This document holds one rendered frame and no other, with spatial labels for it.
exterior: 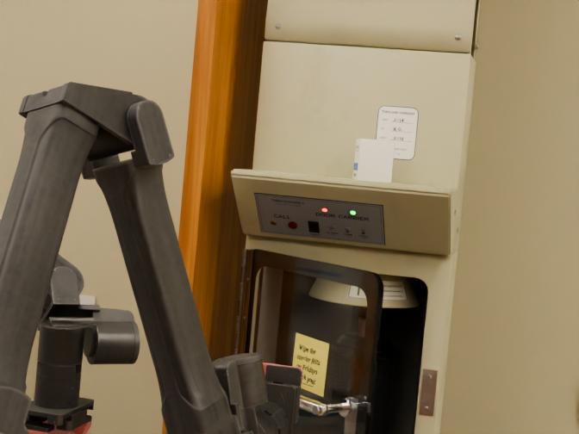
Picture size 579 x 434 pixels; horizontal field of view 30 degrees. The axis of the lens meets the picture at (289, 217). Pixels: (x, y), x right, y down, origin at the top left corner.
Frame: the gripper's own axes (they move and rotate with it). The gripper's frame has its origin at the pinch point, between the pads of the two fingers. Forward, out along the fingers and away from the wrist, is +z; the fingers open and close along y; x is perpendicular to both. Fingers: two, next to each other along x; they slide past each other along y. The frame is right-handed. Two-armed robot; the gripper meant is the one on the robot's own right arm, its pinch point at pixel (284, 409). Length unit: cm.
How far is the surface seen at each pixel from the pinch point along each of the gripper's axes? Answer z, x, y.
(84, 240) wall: 65, 59, 14
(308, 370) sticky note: 9.9, -0.7, 3.7
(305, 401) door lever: 2.4, -2.3, 0.9
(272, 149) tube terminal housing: 22.1, 10.3, 35.0
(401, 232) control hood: 16.8, -11.5, 24.3
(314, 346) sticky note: 9.4, -1.4, 7.4
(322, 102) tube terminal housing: 22.0, 3.1, 42.8
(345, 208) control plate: 13.8, -3.5, 27.2
